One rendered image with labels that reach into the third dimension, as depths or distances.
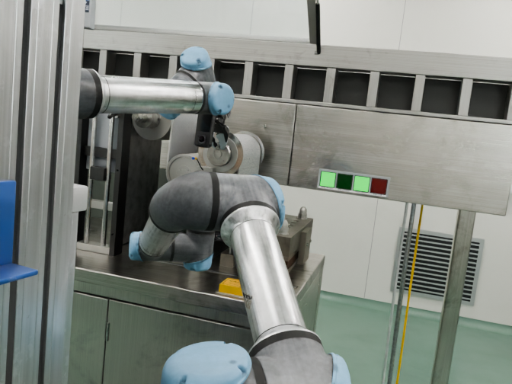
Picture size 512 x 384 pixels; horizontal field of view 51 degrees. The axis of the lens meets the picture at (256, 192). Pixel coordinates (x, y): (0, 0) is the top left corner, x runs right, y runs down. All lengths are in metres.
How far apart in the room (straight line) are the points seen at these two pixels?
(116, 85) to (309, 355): 0.63
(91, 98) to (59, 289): 0.48
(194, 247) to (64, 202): 0.80
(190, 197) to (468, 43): 3.51
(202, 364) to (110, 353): 0.95
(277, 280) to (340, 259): 3.50
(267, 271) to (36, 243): 0.41
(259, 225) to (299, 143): 1.00
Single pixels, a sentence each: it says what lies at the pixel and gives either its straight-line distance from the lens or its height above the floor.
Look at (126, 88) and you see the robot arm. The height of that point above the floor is 1.40.
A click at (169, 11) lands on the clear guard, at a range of 2.10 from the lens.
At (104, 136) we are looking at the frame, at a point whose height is 1.27.
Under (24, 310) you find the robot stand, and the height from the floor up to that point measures 1.14.
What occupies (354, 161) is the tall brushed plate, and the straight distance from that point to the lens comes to 1.91.
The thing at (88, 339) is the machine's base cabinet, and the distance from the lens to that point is 1.68.
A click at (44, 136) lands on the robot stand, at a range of 0.60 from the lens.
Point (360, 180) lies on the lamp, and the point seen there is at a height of 1.19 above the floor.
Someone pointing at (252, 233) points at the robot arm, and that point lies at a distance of 0.95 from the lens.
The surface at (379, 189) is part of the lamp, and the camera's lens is 1.91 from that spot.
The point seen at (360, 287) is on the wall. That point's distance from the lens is 4.41.
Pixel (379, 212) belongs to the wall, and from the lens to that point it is 4.28.
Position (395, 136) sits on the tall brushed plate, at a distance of 1.90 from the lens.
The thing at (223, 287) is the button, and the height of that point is 0.92.
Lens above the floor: 1.36
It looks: 7 degrees down
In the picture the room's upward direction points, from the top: 6 degrees clockwise
